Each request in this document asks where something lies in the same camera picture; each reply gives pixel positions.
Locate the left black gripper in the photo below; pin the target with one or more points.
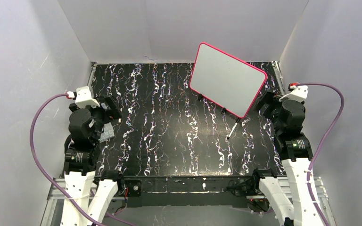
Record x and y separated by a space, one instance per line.
106 110

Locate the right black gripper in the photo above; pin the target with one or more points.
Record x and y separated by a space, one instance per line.
265 102

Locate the white whiteboard marker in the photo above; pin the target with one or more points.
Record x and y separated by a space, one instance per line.
233 128

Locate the pink framed whiteboard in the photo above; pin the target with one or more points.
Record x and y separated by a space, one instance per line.
226 80

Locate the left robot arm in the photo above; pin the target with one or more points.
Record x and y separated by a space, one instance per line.
89 196

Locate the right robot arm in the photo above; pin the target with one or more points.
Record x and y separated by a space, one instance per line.
294 150

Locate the clear plastic organizer box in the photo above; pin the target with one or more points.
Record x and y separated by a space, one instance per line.
107 133

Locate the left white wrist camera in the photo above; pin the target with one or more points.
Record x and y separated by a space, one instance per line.
85 97

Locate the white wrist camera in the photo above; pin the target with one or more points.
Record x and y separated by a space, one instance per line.
85 97
297 93

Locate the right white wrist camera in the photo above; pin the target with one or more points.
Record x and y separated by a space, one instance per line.
297 93

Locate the black wire board stand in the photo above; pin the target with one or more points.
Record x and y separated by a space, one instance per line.
200 97

